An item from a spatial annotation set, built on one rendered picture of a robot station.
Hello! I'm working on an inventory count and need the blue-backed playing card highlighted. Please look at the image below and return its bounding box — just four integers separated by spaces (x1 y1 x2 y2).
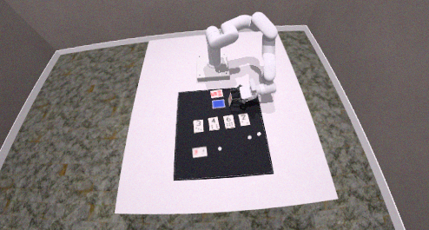
212 99 225 108

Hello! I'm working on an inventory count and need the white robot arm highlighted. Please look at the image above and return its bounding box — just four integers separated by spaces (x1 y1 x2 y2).
206 12 278 97

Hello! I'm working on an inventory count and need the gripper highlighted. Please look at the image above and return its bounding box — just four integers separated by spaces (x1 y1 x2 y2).
230 85 257 104

